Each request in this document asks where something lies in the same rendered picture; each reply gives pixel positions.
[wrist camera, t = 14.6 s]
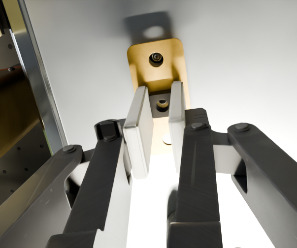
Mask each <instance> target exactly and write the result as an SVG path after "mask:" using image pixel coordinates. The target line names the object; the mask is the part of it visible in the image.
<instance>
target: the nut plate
mask: <svg viewBox="0 0 297 248"><path fill-rule="evenodd" d="M154 52H157V53H160V54H161V55H162V56H163V59H164V61H163V63H162V64H161V65H159V66H153V65H151V64H150V62H149V57H150V55H151V54H152V53H154ZM127 58H128V63H129V68H130V73H131V78H132V85H133V90H134V93H135V91H136V89H137V87H141V86H145V87H147V89H148V94H149V102H150V108H151V114H152V118H153V122H154V129H153V138H152V147H151V155H163V154H171V153H173V151H172V144H168V143H165V142H164V141H163V136H164V135H165V134H167V133H170V132H169V126H168V117H169V107H170V96H171V85H172V83H173V82H175V81H181V82H183V86H184V93H185V101H186V108H187V109H191V104H190V96H189V88H188V80H187V72H186V65H185V57H184V49H183V43H182V42H181V40H180V39H178V38H169V39H163V40H157V41H151V42H145V43H139V44H134V45H132V46H130V47H129V48H128V50H127ZM159 100H166V101H167V102H168V105H166V106H160V105H159V104H158V103H157V102H158V101H159Z"/></svg>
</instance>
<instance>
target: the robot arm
mask: <svg viewBox="0 0 297 248"><path fill-rule="evenodd" d="M168 126H169V132H170V138H171V144H172V151H173V157H174V163H175V170H176V173H177V174H178V175H179V182H178V191H177V200H176V210H175V220H174V222H171V223H170V226H169V232H168V240H167V247H166V248H223V238H222V228H221V218H220V208H219V198H218V188H217V178H216V173H220V174H230V175H231V180H232V182H233V183H234V185H235V187H236V188H237V190H238V191H239V193H240V194H241V196H242V197H243V199H244V201H245V202H246V204H247V205H248V207H249V208H250V210H251V212H252V213H253V215H254V216H255V218H256V219H257V221H258V223H259V224H260V226H261V227H262V229H263V230H264V232H265V234H266V235H267V236H268V238H269V240H270V241H271V243H272V244H273V246H274V247H275V248H297V162H296V161H295V160H294V159H293V158H292V157H291V156H289V155H288V154H287V153H286V152H285V151H284V150H283V149H282V148H280V147H279V146H278V145H277V144H276V143H275V142H274V141H272V140H271V139H270V138H269V137H268V136H267V135H266V134H264V133H263V132H262V131H261V130H260V129H259V128H258V127H257V126H255V125H253V124H250V123H237V124H232V125H230V126H229V127H228V128H227V133H226V132H217V131H214V130H212V129H211V125H210V124H209V120H208V115H207V111H206V110H205V109H204V108H202V107H201V108H194V109H187V108H186V101H185V93H184V86H183V82H181V81H175V82H173V83H172V85H171V96H170V107H169V117H168ZM94 129H95V133H96V137H97V144H96V146H95V148H93V149H90V150H87V151H83V148H82V146H81V145H78V144H74V145H72V144H70V145H67V146H65V147H63V148H61V149H59V150H58V151H57V152H56V153H55V154H54V155H53V156H52V157H51V158H49V159H48V160H47V161H46V162H45V163H44V164H43V165H42V166H41V167H40V168H39V169H38V170H37V171H36V172H35V173H34V174H33V175H32V176H31V177H30V178H29V179H27V180H26V181H25V182H24V183H23V184H22V185H21V186H20V187H19V188H18V189H17V190H16V191H15V192H14V193H13V194H12V195H11V196H10V197H9V198H8V199H6V200H5V201H4V202H3V203H2V204H1V205H0V248H126V246H127V236H128V226H129V216H130V206H131V196H132V182H133V180H132V174H131V170H132V173H133V178H135V179H137V180H140V179H146V178H147V177H148V174H149V165H150V156H151V147H152V138H153V129H154V122H153V118H152V114H151V108H150V102H149V94H148V89H147V87H145V86H141V87H137V89H136V91H135V94H134V97H133V100H132V103H131V106H130V109H129V112H128V115H127V118H124V119H108V120H104V121H101V122H98V123H97V124H95V125H94ZM65 185H66V188H67V190H66V191H65Z"/></svg>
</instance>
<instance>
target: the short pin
mask: <svg viewBox="0 0 297 248"><path fill-rule="evenodd" d="M152 59H153V60H154V61H156V62H158V61H160V60H161V59H162V55H161V54H160V53H157V52H154V53H152Z"/></svg>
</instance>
